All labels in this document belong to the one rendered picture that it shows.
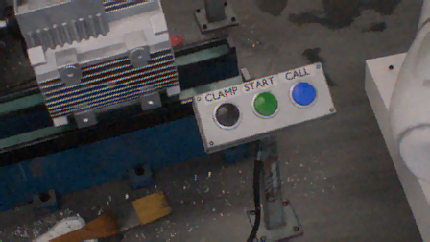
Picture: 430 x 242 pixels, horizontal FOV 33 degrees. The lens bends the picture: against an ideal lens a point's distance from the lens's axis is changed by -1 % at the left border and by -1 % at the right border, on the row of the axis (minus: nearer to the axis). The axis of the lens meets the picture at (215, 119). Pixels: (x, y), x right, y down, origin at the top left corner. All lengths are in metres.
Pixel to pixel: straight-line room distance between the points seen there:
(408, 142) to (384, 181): 0.32
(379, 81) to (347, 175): 0.17
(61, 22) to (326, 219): 0.49
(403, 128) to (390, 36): 0.60
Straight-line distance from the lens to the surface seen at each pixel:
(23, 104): 1.25
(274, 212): 1.09
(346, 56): 1.40
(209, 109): 0.91
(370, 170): 1.19
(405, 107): 0.87
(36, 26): 1.05
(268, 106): 0.91
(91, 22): 1.05
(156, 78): 1.08
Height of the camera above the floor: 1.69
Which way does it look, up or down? 43 degrees down
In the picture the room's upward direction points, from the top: 10 degrees counter-clockwise
